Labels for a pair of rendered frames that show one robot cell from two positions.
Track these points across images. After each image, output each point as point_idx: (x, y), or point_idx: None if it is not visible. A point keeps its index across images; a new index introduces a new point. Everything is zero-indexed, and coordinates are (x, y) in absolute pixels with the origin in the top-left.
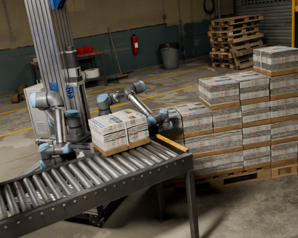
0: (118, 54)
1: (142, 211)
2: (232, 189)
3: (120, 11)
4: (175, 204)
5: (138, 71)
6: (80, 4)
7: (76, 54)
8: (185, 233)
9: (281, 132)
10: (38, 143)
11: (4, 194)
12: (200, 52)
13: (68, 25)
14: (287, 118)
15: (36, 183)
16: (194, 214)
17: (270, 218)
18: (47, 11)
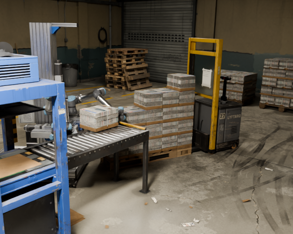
0: None
1: (100, 177)
2: (155, 163)
3: (28, 30)
4: (121, 172)
5: None
6: None
7: (61, 66)
8: (135, 185)
9: (183, 126)
10: (27, 127)
11: (42, 150)
12: (93, 74)
13: (56, 45)
14: (187, 118)
15: None
16: (146, 168)
17: (183, 175)
18: (48, 35)
